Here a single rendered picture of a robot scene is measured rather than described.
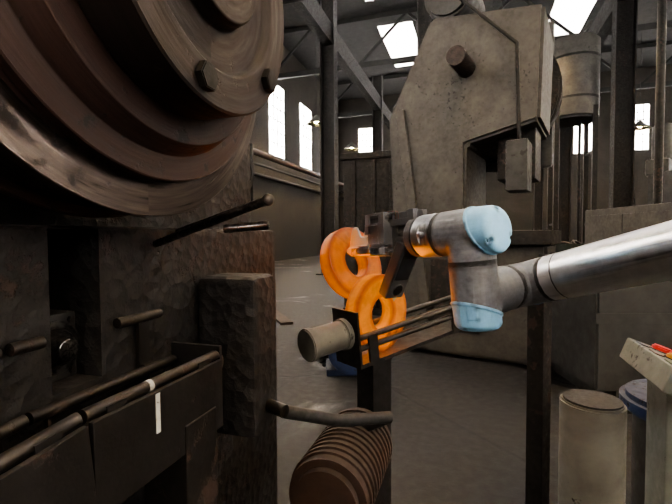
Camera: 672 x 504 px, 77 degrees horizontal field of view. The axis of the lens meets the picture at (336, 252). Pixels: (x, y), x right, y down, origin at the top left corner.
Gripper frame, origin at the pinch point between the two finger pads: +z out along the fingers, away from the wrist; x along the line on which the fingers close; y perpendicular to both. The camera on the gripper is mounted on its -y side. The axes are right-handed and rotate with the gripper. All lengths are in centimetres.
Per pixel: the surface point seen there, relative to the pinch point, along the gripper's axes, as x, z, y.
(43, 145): 56, -33, 6
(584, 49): -750, 247, 384
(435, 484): -58, 29, -78
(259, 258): 19.3, 5.4, -0.7
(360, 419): 12.7, -16.6, -27.9
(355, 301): 6.7, -8.9, -9.4
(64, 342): 53, -17, -11
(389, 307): -3.5, -7.4, -11.3
